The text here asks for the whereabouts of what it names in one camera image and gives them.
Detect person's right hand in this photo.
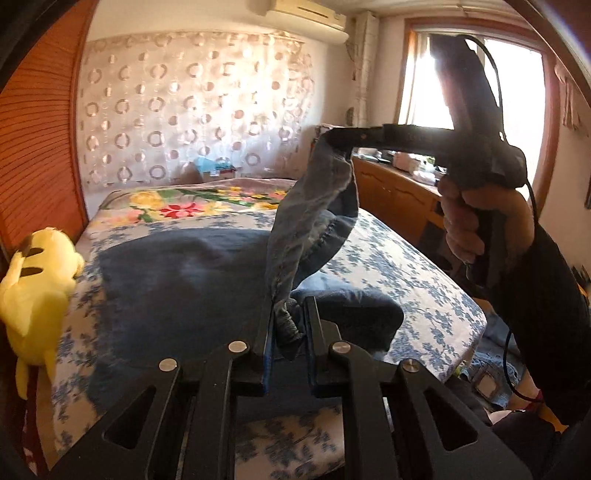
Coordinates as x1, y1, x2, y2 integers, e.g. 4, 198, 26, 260
435, 174, 537, 273

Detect black sleeved forearm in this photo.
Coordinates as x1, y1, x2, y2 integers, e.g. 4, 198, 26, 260
491, 226, 590, 425

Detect white wall air conditioner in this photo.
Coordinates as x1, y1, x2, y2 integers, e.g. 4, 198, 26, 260
264, 0, 349, 45

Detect blue floral bed sheet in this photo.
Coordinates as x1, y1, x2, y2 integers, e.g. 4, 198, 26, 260
52, 209, 486, 479

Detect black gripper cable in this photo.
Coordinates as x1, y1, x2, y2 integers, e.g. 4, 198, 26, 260
457, 33, 546, 403

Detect white circle-patterned curtain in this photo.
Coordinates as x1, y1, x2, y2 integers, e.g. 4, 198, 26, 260
76, 31, 315, 191

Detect colourful floral blanket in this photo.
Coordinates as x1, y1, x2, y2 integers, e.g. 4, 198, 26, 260
93, 178, 294, 226

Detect window with wooden frame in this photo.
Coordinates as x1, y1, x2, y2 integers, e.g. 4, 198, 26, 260
398, 17, 560, 200

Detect yellow Pikachu plush toy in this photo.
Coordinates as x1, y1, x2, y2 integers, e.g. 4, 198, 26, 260
1, 227, 85, 399

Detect blue box by curtain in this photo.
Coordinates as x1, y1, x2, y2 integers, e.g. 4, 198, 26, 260
194, 156, 236, 182

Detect wooden slatted headboard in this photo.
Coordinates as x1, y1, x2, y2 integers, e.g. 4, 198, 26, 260
1, 1, 97, 258

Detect blue denim jeans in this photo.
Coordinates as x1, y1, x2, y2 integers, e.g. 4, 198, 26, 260
87, 137, 404, 422

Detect wooden side cabinet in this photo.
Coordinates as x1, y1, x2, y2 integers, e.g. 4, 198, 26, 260
353, 158, 460, 274

